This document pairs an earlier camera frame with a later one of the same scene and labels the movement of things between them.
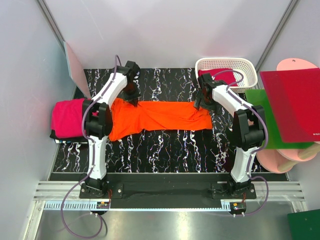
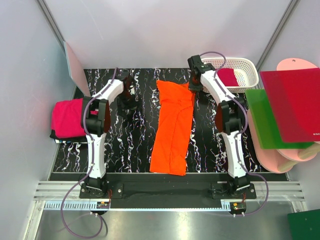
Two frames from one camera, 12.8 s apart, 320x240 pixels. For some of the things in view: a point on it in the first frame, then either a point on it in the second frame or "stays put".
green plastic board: x=258 y=97 stays put
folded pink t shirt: x=67 y=118 stays put
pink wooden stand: x=277 y=160 stays put
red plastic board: x=296 y=94 stays put
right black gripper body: x=206 y=103 -> x=194 y=85
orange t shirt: x=128 y=118 -> x=173 y=135
